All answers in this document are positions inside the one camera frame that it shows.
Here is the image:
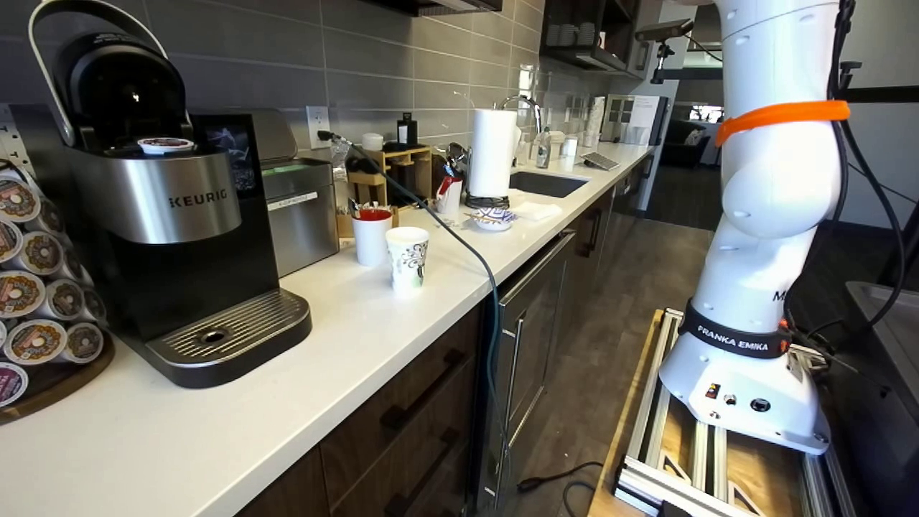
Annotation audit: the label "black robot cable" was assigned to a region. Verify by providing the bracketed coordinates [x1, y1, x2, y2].
[786, 0, 911, 352]

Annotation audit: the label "dark wood cabinet drawers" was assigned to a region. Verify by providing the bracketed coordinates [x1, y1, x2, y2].
[237, 161, 658, 517]

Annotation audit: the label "white cup with red stirrers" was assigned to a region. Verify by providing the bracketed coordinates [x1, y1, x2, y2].
[434, 175, 464, 220]

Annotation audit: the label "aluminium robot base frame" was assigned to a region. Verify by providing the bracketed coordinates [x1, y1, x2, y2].
[612, 305, 843, 517]

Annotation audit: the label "black floor cable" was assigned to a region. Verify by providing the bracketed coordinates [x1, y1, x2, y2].
[515, 460, 605, 517]

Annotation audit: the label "coffee pod carousel rack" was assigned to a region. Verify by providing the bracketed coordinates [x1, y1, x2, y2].
[0, 102, 117, 425]

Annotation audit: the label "black silver Keurig coffee maker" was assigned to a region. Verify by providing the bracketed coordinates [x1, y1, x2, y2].
[25, 0, 315, 389]

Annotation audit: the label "kitchen sink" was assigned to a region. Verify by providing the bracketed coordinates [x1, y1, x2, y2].
[509, 170, 588, 200]

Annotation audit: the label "dark green power cable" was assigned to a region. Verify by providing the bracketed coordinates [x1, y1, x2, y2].
[319, 129, 512, 517]

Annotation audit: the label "white mug red inside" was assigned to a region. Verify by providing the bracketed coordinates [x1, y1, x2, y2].
[349, 203, 395, 270]

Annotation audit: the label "white paper towel roll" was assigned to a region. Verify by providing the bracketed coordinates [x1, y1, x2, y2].
[464, 105, 519, 200]

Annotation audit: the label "white wall outlet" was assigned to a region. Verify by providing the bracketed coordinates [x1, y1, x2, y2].
[303, 102, 332, 148]

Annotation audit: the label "wooden counter organizer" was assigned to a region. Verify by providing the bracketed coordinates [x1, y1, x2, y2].
[345, 139, 437, 210]

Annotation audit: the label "black canister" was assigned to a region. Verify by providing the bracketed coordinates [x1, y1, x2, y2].
[392, 108, 418, 148]

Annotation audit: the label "printed paper cup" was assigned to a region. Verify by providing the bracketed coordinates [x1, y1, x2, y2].
[385, 223, 431, 295]

